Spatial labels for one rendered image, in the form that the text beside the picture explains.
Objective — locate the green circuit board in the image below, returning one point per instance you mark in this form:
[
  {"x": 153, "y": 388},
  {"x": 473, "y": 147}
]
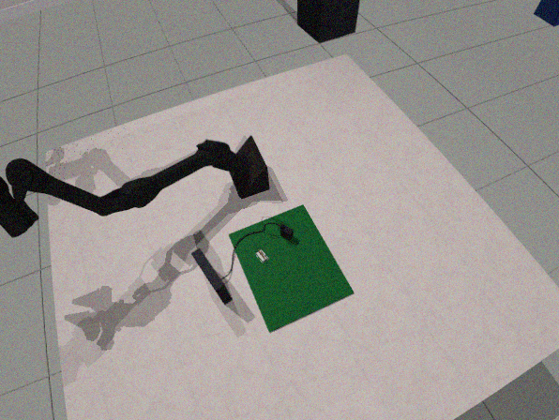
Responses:
[{"x": 289, "y": 279}]

